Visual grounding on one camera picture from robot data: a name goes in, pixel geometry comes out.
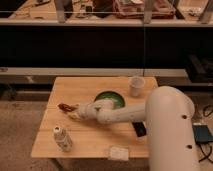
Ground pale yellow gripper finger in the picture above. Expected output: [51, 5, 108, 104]
[72, 104, 79, 110]
[68, 114, 81, 120]

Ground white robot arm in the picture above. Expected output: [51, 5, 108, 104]
[74, 86, 200, 171]

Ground small black rectangular object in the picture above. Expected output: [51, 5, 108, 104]
[133, 122, 146, 137]

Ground green ceramic bowl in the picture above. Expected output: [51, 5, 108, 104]
[95, 91, 125, 109]

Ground small white bottle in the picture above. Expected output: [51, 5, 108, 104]
[53, 126, 72, 152]

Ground white sponge block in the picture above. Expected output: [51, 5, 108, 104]
[108, 146, 129, 161]

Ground blue box on floor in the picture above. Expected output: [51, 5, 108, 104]
[193, 125, 213, 144]

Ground black box on right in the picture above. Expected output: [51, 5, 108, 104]
[185, 55, 213, 83]

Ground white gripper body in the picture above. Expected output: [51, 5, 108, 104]
[77, 99, 114, 121]

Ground light wooden table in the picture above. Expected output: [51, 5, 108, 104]
[31, 77, 157, 158]

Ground white ceramic cup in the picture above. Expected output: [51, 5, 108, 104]
[129, 76, 145, 97]

